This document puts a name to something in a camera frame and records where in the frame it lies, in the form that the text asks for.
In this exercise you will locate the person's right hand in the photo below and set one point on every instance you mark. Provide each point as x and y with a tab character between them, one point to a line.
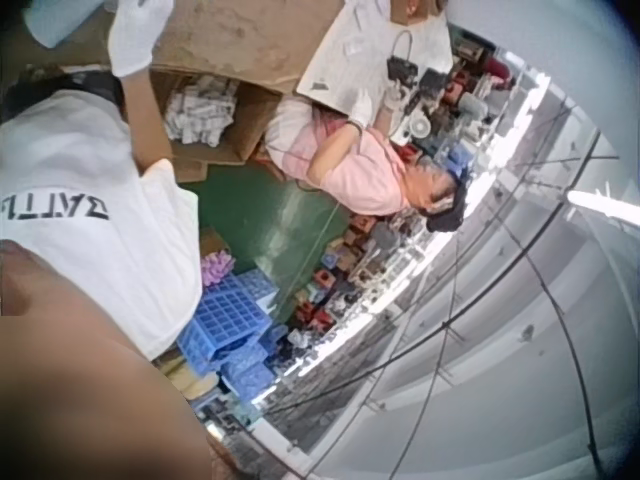
134	35

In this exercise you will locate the person's legs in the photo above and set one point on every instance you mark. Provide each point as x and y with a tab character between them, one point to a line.
95	86

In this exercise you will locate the light blue cloth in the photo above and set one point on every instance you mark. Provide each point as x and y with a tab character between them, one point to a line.
60	20

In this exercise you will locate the heap of white packets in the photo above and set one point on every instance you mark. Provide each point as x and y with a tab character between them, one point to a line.
200	110

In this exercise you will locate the large brown cardboard sheet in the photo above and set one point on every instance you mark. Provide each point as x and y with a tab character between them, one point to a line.
240	40

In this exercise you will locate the open cardboard box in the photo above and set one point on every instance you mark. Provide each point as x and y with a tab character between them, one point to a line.
250	125

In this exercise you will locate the white work table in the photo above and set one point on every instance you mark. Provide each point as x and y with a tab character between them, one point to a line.
355	55

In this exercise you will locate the purple foam piece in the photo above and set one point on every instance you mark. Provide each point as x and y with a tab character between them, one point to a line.
218	269

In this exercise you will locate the small cardboard box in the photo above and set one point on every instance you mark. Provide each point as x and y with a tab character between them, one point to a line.
406	11

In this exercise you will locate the small white fan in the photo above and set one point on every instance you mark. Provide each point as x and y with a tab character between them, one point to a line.
416	127

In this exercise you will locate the stack of blue plastic crates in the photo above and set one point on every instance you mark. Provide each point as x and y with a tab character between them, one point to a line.
230	320

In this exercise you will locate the row of parts on floor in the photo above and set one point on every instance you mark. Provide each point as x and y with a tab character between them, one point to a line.
360	270

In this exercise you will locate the cluttered shelf of parts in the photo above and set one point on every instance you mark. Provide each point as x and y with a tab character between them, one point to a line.
465	85

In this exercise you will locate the ceiling tube light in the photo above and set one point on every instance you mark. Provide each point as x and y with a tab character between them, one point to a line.
605	199

